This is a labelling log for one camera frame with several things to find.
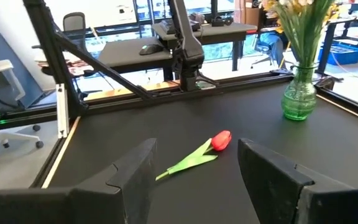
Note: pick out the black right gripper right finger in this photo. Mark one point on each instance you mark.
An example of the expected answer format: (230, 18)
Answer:
(275, 186)

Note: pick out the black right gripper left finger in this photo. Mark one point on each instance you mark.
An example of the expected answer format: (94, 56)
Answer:
(129, 186)

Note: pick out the white flower bunch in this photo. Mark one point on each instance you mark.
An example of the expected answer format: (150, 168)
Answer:
(287, 2)

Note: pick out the yellow flower bunch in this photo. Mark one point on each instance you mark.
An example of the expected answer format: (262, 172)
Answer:
(334, 11)

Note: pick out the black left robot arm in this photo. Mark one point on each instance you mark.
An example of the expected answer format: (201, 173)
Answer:
(191, 53)

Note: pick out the green glass vase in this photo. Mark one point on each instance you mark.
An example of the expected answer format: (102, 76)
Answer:
(299, 99)

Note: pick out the red tulip with green stem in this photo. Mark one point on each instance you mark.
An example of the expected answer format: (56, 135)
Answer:
(221, 140)

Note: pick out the black table mat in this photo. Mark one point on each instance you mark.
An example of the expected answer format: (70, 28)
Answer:
(197, 118)

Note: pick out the grey desk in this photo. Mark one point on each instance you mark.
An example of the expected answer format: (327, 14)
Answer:
(126, 53)

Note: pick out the black computer mouse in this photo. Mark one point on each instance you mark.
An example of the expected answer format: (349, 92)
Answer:
(151, 49)

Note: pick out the blue office chair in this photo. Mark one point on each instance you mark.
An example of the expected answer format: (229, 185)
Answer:
(269, 45)

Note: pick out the blue plastic bin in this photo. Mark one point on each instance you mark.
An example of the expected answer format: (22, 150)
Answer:
(343, 54)

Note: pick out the black metal table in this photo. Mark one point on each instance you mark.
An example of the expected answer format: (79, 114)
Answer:
(328, 40)

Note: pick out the white office chair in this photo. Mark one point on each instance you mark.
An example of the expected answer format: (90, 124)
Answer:
(9, 74)

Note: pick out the grey office chair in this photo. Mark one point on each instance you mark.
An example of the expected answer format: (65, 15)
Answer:
(74, 22)

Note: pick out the black clamp gadget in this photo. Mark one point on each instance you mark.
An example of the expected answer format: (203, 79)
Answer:
(219, 21)

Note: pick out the brown cardboard box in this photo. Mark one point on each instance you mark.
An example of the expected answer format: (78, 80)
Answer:
(247, 14)

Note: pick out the white metal bracket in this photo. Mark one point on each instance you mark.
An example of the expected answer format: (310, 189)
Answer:
(62, 112)

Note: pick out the black aluminium table frame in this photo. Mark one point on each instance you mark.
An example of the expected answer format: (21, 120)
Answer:
(51, 56)

